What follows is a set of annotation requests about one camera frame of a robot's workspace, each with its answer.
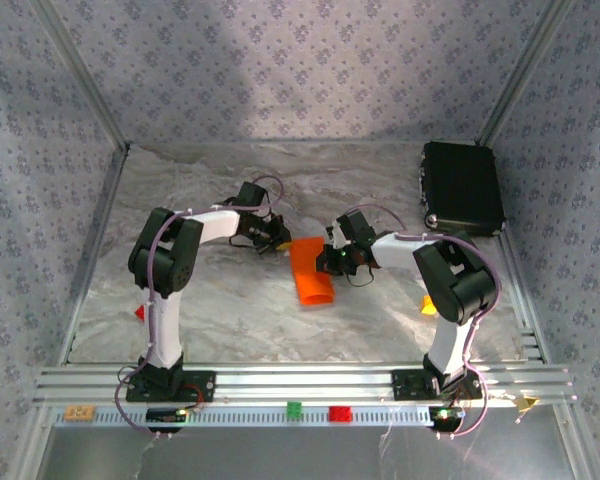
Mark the orange paper sheet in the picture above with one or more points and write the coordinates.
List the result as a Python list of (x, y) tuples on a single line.
[(307, 280)]

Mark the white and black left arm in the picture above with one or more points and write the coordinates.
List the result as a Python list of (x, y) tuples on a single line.
[(165, 330)]

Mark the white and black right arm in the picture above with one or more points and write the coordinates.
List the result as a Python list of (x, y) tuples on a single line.
[(450, 345)]

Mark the yellow toy block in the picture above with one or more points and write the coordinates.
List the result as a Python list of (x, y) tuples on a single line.
[(426, 306)]

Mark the black hard case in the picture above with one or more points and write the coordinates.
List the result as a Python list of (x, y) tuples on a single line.
[(462, 190)]

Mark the red triangular toy block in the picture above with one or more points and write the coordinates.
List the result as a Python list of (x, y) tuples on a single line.
[(140, 313)]

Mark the red toy brick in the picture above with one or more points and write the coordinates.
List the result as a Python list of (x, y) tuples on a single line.
[(340, 414)]

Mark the green toy block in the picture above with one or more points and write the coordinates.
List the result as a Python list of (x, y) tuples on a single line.
[(294, 409)]

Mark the floral patterned backdrop cloth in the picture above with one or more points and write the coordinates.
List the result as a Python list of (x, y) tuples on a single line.
[(300, 75)]

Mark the yellow folded paper piece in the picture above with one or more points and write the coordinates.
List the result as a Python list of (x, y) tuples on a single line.
[(526, 403)]

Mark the orange flat toy brick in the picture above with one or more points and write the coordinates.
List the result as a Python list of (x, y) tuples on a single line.
[(80, 413)]

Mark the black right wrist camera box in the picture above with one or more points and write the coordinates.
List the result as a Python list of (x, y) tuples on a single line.
[(357, 227)]

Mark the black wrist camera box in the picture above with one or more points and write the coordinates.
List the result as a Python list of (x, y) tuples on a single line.
[(357, 227), (252, 195)]

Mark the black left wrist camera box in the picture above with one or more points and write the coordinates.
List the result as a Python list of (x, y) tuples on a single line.
[(252, 195)]

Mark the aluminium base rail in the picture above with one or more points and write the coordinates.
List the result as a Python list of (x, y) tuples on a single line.
[(300, 385)]

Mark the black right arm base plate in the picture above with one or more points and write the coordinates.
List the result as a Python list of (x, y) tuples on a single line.
[(410, 385)]

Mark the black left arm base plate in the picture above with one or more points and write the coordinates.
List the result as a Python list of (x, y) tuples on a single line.
[(200, 387)]

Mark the aluminium frame post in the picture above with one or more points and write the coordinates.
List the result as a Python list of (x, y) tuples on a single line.
[(525, 70), (80, 70)]

